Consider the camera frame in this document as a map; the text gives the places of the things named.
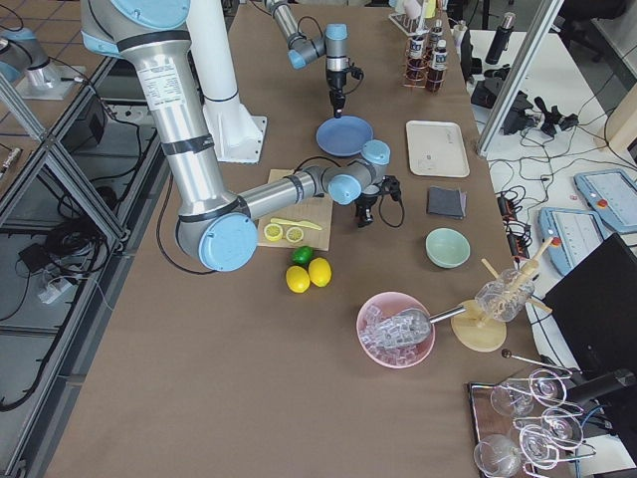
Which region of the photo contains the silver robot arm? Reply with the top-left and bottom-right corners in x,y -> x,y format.
264,1 -> 353,119
81,1 -> 390,272

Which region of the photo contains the yellow lemon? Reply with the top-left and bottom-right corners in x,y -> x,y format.
308,257 -> 332,288
286,265 -> 311,294

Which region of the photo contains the lemon half slice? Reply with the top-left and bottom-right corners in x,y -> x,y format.
263,223 -> 284,242
285,226 -> 305,244

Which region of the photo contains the wine glass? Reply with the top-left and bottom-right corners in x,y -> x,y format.
529,368 -> 566,407
540,407 -> 583,448
473,434 -> 522,477
490,381 -> 534,417
519,424 -> 559,470

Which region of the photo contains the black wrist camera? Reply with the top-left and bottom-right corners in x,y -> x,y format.
380,175 -> 402,202
348,66 -> 364,81

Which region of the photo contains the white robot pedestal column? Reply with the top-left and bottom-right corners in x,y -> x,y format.
187,0 -> 267,164

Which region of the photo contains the black power strip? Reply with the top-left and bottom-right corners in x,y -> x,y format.
497,193 -> 532,259

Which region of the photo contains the yellow plastic knife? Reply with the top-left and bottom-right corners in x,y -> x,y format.
270,217 -> 322,231

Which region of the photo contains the metal ice scoop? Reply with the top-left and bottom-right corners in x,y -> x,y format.
375,306 -> 466,349

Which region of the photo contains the aluminium frame post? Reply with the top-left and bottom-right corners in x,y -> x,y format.
476,0 -> 563,158

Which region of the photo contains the cream rabbit tray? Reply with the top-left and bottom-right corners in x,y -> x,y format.
406,119 -> 470,178

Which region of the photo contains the green lime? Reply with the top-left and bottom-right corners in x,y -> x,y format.
292,246 -> 315,267

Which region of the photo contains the copper wire bottle rack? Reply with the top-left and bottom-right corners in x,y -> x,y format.
403,30 -> 448,93

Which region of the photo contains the blue teach pendant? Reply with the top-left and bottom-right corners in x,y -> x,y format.
573,169 -> 637,234
537,207 -> 610,276

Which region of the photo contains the black computer monitor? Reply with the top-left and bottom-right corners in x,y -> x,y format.
541,232 -> 637,379

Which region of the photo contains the glass mug on stand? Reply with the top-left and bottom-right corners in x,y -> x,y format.
475,269 -> 534,323

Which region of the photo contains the mint green bowl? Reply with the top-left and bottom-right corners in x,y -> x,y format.
425,228 -> 471,269

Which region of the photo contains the blue plate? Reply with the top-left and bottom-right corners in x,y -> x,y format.
316,116 -> 373,157

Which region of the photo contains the dark tea bottle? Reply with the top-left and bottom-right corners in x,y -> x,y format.
426,40 -> 448,93
429,19 -> 443,49
405,30 -> 428,86

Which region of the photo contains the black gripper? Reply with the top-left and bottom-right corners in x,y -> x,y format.
325,69 -> 348,119
355,186 -> 382,228

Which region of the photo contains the black thermos bottle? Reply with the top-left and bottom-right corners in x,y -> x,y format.
485,12 -> 517,65

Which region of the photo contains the wooden cutting board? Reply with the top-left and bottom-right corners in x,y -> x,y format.
256,168 -> 333,252

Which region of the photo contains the grey folded cloth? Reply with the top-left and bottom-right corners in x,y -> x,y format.
427,186 -> 467,219

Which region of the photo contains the wooden cup tree stand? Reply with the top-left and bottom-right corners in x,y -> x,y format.
451,237 -> 558,353

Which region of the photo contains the pink bowl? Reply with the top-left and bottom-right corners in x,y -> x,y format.
356,292 -> 436,368

